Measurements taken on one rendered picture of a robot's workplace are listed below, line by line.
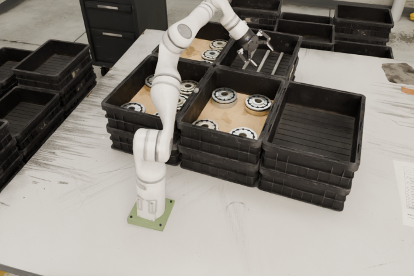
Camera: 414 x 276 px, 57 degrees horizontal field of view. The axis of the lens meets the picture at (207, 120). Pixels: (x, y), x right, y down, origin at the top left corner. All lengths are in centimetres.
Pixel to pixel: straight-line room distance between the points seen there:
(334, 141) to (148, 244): 73
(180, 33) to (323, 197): 72
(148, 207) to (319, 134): 67
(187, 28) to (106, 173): 61
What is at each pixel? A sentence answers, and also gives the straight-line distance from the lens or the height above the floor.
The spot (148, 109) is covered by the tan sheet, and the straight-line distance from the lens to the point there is 153.
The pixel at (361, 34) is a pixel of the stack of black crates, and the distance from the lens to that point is 304.
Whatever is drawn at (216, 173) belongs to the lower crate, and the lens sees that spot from 140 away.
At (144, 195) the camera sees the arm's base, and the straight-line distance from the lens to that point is 121.
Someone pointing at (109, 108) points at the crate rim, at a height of 92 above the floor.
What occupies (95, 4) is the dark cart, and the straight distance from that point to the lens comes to 301.
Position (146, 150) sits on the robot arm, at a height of 102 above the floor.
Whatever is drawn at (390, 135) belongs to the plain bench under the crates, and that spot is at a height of 70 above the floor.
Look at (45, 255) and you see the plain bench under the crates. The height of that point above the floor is 70.
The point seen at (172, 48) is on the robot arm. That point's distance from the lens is 133.
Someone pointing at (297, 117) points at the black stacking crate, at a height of 83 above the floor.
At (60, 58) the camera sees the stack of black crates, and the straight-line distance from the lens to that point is 272.
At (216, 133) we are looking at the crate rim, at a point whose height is 93.
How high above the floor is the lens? 175
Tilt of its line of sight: 39 degrees down
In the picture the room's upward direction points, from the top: straight up
